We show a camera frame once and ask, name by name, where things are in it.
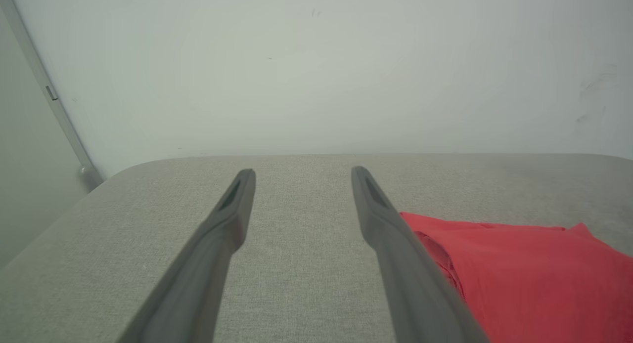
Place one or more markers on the grey fabric sofa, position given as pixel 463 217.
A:
pixel 306 264

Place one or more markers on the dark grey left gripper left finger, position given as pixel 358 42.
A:
pixel 198 274

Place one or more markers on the grey wall conduit strip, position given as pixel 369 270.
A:
pixel 54 106

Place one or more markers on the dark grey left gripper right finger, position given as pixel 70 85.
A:
pixel 415 283

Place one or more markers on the red white jersey garment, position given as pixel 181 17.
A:
pixel 534 278

